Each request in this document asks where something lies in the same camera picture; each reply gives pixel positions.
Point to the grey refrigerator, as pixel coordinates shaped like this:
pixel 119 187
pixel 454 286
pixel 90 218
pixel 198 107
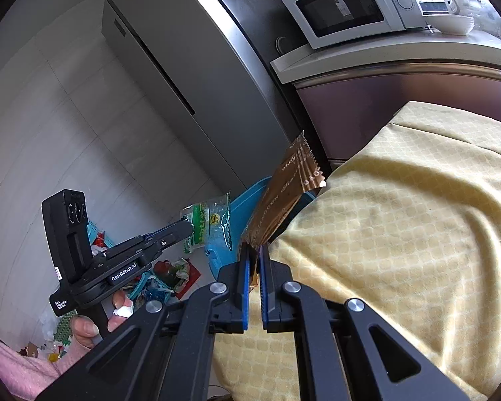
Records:
pixel 217 71

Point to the person's left hand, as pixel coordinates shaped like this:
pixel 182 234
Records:
pixel 85 332

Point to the small round dish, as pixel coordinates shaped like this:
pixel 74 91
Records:
pixel 283 44

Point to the blue plastic trash bin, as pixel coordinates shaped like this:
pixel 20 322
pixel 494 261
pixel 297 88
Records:
pixel 219 255

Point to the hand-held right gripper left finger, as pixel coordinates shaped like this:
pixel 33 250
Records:
pixel 245 284

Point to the yellow patterned tablecloth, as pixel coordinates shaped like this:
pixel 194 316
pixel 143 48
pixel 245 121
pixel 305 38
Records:
pixel 401 238

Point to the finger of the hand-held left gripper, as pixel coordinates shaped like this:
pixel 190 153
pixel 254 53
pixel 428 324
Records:
pixel 167 236

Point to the red bag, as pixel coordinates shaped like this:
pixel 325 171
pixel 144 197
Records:
pixel 192 275

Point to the white microwave oven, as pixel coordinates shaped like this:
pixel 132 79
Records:
pixel 338 8

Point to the white ceramic bowl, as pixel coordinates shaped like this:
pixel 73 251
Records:
pixel 453 25

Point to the brown snack wrapper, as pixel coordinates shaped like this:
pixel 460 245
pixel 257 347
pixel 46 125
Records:
pixel 284 192

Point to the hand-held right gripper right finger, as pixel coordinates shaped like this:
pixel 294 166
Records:
pixel 265 284

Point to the clear green printed plastic bag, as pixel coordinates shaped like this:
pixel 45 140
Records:
pixel 204 221

